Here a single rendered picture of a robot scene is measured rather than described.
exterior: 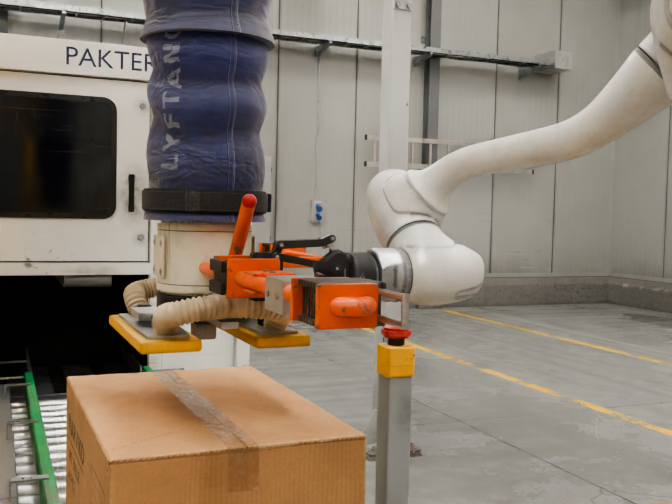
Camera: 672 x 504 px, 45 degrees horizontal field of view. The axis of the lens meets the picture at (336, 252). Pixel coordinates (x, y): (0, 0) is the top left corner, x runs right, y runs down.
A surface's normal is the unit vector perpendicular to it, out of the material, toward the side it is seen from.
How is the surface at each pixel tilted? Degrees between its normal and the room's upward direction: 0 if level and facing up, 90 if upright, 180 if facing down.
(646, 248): 90
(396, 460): 90
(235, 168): 90
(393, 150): 90
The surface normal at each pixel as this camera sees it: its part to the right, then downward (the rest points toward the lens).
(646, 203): -0.92, 0.00
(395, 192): -0.59, -0.40
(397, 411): 0.39, 0.05
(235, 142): 0.63, -0.22
